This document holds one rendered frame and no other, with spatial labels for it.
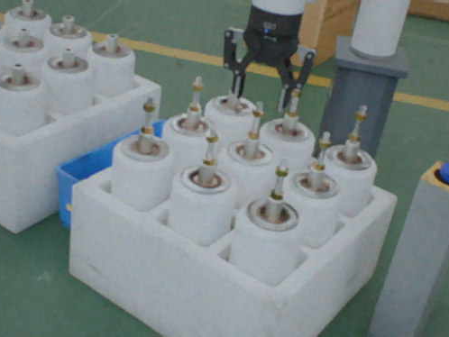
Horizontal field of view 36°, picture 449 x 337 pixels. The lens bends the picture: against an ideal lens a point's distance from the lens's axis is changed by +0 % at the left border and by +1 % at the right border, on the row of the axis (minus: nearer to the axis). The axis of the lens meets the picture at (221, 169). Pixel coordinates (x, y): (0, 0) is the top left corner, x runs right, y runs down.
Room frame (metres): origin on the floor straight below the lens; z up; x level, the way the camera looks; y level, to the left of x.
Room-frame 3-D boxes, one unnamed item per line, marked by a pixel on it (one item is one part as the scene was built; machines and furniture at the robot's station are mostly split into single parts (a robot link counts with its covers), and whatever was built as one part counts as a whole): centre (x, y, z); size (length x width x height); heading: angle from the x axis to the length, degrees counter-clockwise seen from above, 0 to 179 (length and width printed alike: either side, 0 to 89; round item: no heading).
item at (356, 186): (1.00, -0.20, 0.16); 0.10 x 0.10 x 0.18
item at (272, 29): (0.96, -0.04, 0.45); 0.08 x 0.08 x 0.09
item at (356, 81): (1.38, -0.27, 0.15); 0.15 x 0.15 x 0.30; 85
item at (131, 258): (0.96, -0.04, 0.09); 0.39 x 0.39 x 0.18; 59
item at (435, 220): (0.88, -0.33, 0.16); 0.07 x 0.07 x 0.31; 59
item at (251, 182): (0.96, -0.04, 0.16); 0.10 x 0.10 x 0.18
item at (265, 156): (0.96, -0.04, 0.25); 0.08 x 0.08 x 0.01
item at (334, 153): (1.00, -0.20, 0.25); 0.08 x 0.08 x 0.01
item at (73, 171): (1.13, 0.17, 0.06); 0.30 x 0.11 x 0.12; 149
